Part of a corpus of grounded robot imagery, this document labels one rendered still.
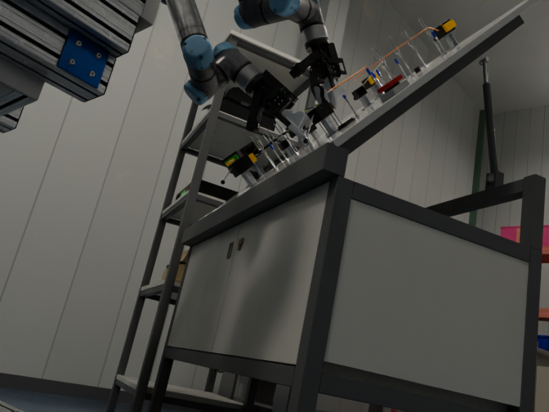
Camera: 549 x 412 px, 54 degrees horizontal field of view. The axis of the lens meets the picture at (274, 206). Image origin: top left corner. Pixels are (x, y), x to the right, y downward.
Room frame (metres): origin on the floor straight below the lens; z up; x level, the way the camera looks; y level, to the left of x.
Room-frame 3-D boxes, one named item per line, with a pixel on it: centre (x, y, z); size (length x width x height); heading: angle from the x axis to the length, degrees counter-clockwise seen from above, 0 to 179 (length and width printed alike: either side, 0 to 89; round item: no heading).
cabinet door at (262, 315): (1.37, -0.01, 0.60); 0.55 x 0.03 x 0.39; 21
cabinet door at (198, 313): (1.88, 0.18, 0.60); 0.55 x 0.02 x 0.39; 21
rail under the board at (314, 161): (1.62, 0.10, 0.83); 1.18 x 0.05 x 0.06; 21
